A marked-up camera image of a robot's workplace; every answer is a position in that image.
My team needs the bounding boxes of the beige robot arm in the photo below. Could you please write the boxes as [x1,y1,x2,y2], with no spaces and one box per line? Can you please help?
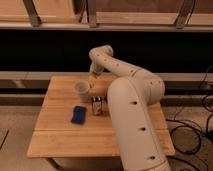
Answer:
[89,45,171,171]

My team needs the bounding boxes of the black floor cables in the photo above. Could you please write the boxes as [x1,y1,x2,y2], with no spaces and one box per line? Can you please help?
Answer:
[165,64,213,171]

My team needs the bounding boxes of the wooden table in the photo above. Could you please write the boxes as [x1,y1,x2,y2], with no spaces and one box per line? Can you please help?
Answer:
[26,74,176,159]

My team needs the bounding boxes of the blue sponge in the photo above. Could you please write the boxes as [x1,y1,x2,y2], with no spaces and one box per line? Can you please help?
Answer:
[71,106,86,124]

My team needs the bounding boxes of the translucent plastic cup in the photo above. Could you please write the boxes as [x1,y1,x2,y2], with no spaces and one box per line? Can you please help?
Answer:
[74,81,90,102]

